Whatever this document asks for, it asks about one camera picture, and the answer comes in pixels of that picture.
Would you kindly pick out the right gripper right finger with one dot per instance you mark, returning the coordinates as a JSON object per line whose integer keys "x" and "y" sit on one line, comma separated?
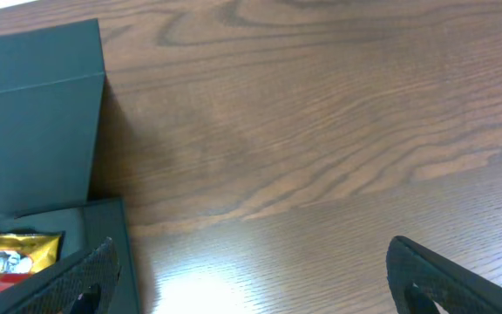
{"x": 422, "y": 281}

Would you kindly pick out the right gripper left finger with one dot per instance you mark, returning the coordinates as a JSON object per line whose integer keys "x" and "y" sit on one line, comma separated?
{"x": 83, "y": 282}

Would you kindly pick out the yellow candy bag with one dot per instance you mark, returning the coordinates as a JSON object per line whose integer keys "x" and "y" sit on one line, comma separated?
{"x": 27, "y": 254}

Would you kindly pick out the dark green gift box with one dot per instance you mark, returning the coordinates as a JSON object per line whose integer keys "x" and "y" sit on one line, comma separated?
{"x": 51, "y": 87}

